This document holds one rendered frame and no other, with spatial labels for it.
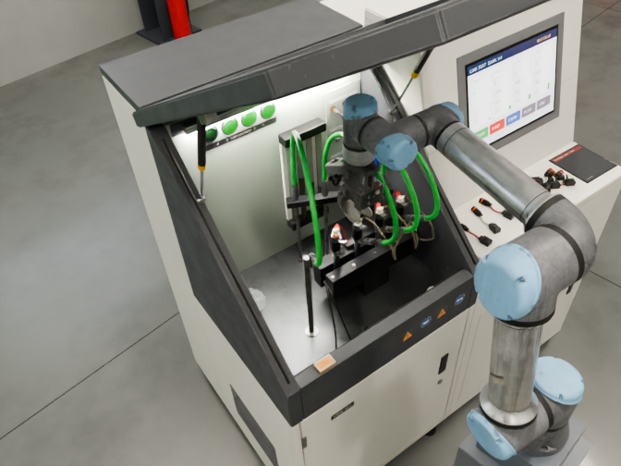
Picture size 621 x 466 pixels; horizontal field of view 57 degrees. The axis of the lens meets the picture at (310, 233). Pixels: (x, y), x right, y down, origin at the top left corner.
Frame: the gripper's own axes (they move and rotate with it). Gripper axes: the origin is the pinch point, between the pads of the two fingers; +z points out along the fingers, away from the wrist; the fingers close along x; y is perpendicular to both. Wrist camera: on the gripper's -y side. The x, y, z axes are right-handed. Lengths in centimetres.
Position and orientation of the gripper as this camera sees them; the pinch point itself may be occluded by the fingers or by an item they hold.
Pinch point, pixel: (352, 216)
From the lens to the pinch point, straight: 148.5
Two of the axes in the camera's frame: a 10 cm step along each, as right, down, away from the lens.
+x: 8.2, -4.3, 3.9
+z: 0.4, 7.2, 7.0
